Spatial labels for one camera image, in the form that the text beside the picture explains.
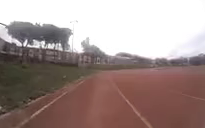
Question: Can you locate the dark tree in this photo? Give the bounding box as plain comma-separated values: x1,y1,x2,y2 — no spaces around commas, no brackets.
80,37,108,64

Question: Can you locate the long low building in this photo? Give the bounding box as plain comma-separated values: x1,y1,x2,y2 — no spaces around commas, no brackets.
114,51,154,66

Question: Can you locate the tall light pole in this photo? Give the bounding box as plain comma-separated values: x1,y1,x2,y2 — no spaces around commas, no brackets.
69,19,79,54

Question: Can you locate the group of flat-topped trees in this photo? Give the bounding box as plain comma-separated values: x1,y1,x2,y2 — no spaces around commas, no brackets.
5,20,74,53

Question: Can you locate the concrete kerb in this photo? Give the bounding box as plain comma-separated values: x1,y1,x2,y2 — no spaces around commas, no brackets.
0,77,88,120

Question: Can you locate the dark building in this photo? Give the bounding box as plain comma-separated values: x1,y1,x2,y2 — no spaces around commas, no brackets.
188,52,205,67

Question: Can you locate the long pale boundary wall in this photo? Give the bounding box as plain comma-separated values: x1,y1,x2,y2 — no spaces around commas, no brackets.
0,46,124,68

